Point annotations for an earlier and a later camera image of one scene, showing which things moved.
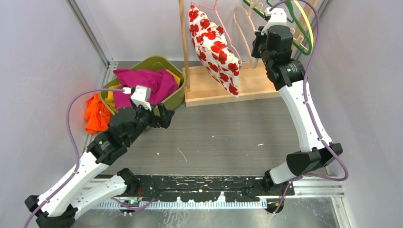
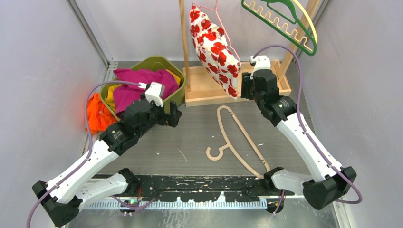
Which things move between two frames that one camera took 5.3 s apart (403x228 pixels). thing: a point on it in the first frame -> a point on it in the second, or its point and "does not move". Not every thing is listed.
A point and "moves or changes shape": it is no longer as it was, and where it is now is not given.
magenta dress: [161, 84] does not move
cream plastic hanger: [307, 22] moves or changes shape
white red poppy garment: [217, 58] does not move
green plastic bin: [154, 62] does not move
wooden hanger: [253, 60] -> [263, 176]
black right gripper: [261, 34] -> [246, 82]
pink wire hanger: [214, 7] does not move
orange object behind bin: [98, 115] does not move
